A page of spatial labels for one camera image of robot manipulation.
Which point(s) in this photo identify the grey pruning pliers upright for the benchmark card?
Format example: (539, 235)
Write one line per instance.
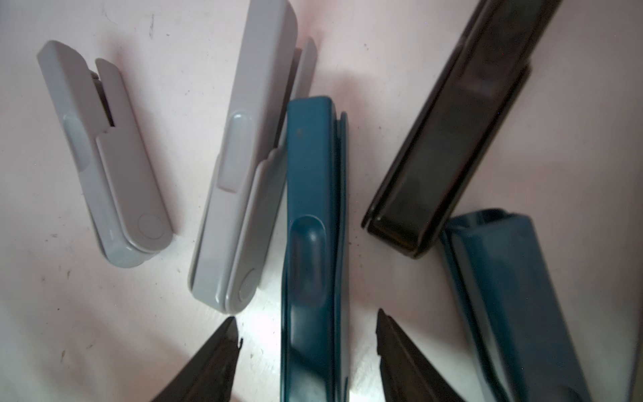
(250, 171)

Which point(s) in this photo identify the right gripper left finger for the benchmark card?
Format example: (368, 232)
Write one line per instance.
(209, 375)

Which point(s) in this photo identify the black pruning pliers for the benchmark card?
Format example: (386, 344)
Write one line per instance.
(468, 104)

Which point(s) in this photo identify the grey pruning pliers angled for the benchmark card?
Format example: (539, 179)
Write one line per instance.
(121, 193)

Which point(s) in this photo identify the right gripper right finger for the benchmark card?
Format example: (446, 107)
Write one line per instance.
(405, 372)

